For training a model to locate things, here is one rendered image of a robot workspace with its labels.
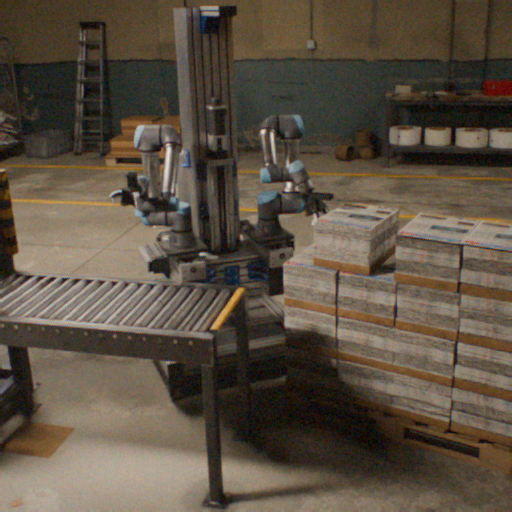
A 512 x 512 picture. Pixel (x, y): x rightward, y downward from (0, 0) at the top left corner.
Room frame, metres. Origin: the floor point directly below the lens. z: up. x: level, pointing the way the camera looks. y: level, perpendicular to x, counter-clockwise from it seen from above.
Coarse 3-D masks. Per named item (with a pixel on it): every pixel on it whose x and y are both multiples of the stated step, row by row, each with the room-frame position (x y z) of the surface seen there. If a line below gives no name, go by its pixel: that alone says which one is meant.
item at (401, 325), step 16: (288, 304) 3.19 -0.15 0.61; (304, 304) 3.14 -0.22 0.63; (368, 320) 2.97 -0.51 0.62; (384, 320) 2.92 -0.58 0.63; (448, 336) 2.77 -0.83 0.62; (464, 336) 2.73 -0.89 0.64; (320, 352) 3.09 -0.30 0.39; (336, 352) 3.05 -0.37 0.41; (384, 368) 2.92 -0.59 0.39; (400, 368) 2.87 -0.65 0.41; (288, 384) 3.19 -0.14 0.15; (304, 384) 3.14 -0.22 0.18; (448, 384) 2.75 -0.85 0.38; (464, 384) 2.72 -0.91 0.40; (480, 384) 2.68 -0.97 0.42; (352, 400) 3.00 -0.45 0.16; (368, 400) 2.96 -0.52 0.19; (400, 416) 2.87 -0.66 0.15; (416, 416) 2.83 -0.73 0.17; (464, 432) 2.71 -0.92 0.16; (480, 432) 2.67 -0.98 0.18
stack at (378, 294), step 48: (288, 288) 3.19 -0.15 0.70; (336, 288) 3.06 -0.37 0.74; (384, 288) 2.93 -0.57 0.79; (432, 288) 2.83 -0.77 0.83; (288, 336) 3.19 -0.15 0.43; (336, 336) 3.05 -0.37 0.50; (384, 336) 2.92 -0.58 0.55; (432, 336) 2.81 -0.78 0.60; (480, 336) 2.69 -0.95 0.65; (336, 384) 3.05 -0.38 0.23; (384, 384) 2.92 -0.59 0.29; (432, 384) 2.80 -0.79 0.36; (384, 432) 2.91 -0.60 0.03; (432, 432) 2.79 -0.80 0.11
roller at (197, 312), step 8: (208, 296) 2.88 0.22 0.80; (216, 296) 2.95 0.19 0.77; (200, 304) 2.79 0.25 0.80; (208, 304) 2.83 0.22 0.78; (192, 312) 2.71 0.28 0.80; (200, 312) 2.74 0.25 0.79; (184, 320) 2.65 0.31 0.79; (192, 320) 2.65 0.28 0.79; (184, 328) 2.56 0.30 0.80; (192, 328) 2.62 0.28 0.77
